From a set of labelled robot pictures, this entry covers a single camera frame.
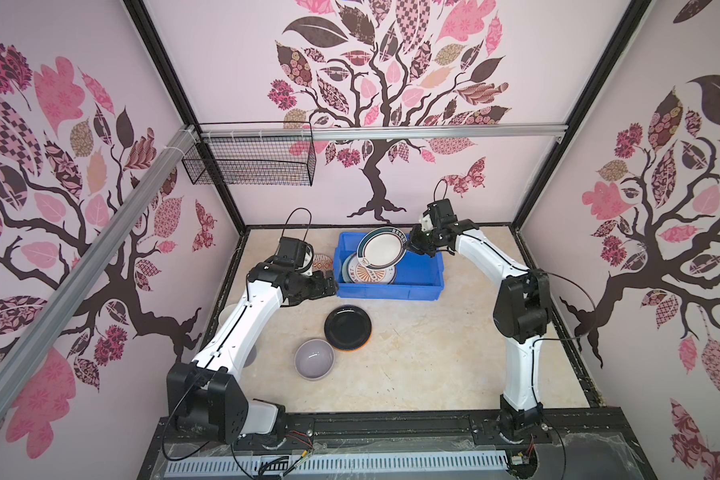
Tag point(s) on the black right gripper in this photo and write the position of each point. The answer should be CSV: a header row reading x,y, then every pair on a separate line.
x,y
412,242

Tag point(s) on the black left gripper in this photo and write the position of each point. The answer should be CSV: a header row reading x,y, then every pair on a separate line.
x,y
319,290

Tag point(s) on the white plate orange sunburst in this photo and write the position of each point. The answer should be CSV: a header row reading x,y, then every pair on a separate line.
x,y
354,272

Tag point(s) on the white plate green rim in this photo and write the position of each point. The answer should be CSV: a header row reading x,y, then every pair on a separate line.
x,y
382,248

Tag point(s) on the black plate orange underside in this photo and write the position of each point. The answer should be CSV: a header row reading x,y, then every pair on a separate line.
x,y
347,328

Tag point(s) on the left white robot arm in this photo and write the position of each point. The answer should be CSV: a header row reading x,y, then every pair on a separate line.
x,y
204,394

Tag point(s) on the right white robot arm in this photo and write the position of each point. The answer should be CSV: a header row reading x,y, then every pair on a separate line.
x,y
521,311

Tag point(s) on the blue plastic bin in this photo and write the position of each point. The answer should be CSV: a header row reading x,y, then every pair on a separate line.
x,y
418,278

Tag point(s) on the red patterned bowl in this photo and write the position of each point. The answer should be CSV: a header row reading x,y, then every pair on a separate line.
x,y
322,262

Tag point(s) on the lavender grey bowl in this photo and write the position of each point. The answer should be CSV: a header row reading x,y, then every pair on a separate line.
x,y
314,359

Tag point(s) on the black wire basket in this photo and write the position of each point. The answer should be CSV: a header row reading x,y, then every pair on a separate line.
x,y
266,153

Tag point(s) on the aluminium rail back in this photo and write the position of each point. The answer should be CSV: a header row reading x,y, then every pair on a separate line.
x,y
426,132

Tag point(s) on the aluminium rail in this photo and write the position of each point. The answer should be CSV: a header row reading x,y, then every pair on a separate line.
x,y
25,357
426,132

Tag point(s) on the white vented cable duct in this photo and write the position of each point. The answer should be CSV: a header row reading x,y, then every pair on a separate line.
x,y
336,466

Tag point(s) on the aluminium rail left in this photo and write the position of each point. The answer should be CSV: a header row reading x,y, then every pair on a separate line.
x,y
25,357

